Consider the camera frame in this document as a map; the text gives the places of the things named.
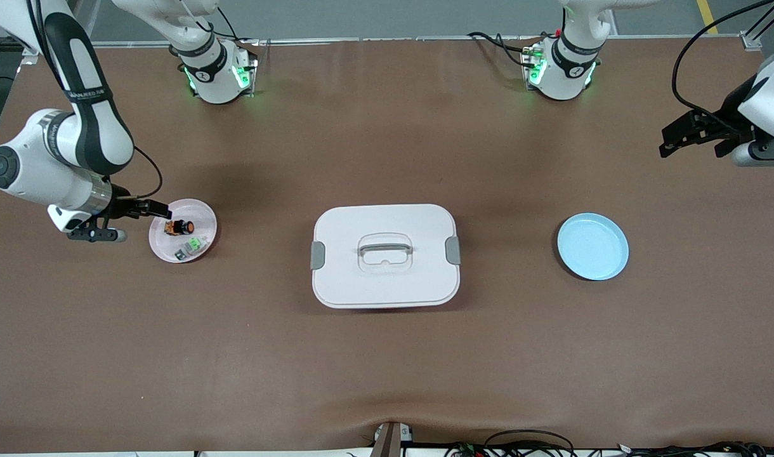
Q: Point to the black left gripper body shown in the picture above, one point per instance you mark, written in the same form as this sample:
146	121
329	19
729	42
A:
728	114

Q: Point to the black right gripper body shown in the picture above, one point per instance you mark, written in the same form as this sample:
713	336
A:
120	207

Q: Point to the orange push button switch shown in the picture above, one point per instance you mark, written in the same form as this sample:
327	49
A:
179	228

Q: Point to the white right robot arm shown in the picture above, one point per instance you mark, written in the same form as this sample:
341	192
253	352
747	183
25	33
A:
95	127

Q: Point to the white lidded storage box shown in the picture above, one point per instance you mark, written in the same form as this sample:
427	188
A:
387	285

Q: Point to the pale pink round plate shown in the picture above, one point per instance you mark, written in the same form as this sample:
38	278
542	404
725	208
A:
160	244

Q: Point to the light blue round plate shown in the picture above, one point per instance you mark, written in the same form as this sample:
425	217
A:
593	247

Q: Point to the green push button switch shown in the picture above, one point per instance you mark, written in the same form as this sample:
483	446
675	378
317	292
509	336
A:
192	246

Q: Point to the aluminium frame profile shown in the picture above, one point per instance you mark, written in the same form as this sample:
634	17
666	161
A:
752	39

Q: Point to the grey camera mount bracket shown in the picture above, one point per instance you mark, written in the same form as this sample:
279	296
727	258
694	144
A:
387	441

